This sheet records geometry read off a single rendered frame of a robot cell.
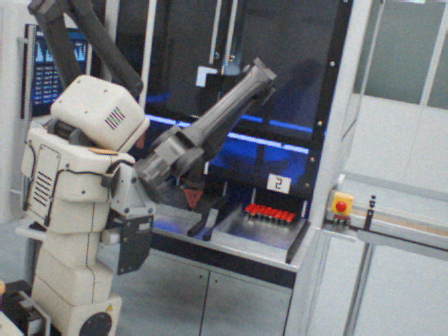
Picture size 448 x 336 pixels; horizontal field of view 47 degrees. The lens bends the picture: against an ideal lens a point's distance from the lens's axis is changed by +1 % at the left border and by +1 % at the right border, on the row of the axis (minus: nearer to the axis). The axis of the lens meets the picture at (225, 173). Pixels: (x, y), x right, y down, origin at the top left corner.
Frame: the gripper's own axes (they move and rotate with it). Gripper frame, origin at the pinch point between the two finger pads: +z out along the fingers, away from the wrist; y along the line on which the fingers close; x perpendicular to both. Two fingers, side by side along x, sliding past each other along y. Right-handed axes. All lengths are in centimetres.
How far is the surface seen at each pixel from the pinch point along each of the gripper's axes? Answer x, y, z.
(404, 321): -128, 104, 106
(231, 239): -16.7, -22.6, 0.7
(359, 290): -72, 14, 34
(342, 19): -43, 18, -71
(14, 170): 59, -18, -10
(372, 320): -107, 98, 105
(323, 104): -42, 15, -40
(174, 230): 3.1, -18.9, 2.7
